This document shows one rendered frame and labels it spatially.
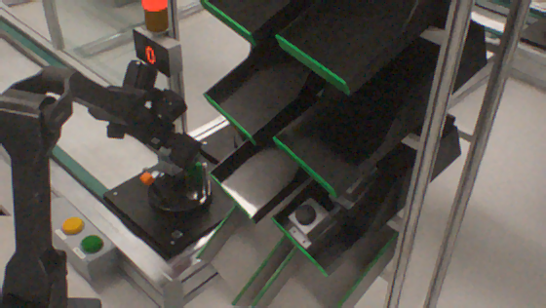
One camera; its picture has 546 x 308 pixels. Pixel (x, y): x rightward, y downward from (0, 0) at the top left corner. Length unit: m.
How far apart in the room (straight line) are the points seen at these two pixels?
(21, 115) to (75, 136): 0.81
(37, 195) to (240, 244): 0.42
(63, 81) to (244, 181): 0.33
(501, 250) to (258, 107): 0.77
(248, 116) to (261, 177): 0.15
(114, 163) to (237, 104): 0.67
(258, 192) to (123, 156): 0.62
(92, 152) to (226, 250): 0.55
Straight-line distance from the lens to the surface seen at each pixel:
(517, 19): 0.89
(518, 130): 1.86
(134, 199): 1.36
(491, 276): 1.42
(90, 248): 1.28
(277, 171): 1.01
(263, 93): 0.92
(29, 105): 0.84
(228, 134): 1.51
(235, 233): 1.16
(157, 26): 1.34
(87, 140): 1.63
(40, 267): 0.94
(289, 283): 1.10
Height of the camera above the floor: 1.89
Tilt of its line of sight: 40 degrees down
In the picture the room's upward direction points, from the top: 1 degrees clockwise
